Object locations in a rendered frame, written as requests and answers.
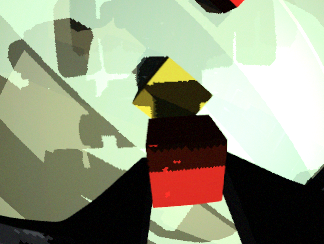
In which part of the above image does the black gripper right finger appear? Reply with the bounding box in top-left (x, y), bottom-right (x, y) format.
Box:
top-left (222, 151), bottom-right (324, 244)

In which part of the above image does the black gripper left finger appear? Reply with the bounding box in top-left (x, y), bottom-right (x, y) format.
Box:
top-left (0, 157), bottom-right (153, 244)

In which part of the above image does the yellow cube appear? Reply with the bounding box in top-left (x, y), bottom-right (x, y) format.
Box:
top-left (133, 56), bottom-right (212, 119)

